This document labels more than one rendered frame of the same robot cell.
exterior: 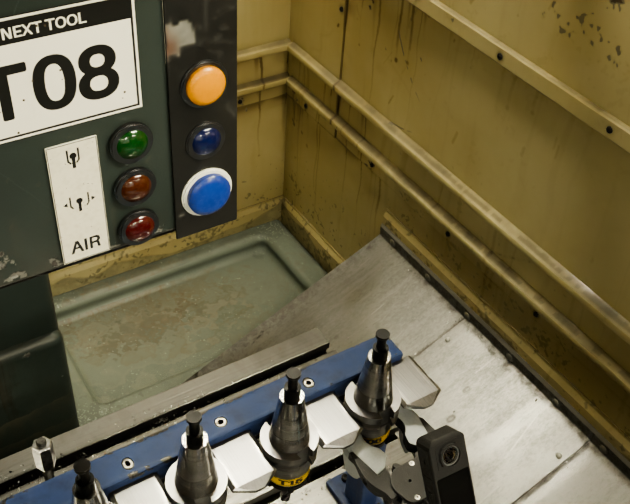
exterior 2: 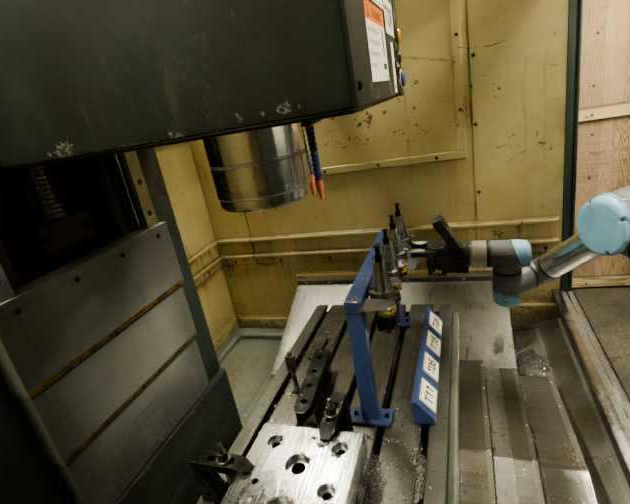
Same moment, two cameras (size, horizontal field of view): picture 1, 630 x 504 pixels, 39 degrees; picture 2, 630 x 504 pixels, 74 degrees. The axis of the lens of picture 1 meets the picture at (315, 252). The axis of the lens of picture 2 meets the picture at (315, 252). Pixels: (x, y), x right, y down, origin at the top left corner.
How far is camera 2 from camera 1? 0.87 m
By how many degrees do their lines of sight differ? 35
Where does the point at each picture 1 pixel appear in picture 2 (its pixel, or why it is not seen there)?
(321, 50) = (236, 232)
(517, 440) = (407, 298)
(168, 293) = not seen: hidden behind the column
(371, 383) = (401, 225)
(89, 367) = not seen: hidden behind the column
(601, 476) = (440, 287)
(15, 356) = (213, 384)
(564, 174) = (367, 194)
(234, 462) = not seen: hidden behind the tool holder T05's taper
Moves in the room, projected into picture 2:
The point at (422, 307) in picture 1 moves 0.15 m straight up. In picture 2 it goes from (336, 291) to (331, 261)
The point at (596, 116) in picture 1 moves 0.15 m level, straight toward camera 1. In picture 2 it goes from (371, 164) to (388, 167)
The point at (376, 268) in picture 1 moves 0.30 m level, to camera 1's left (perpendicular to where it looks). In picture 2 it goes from (307, 294) to (250, 322)
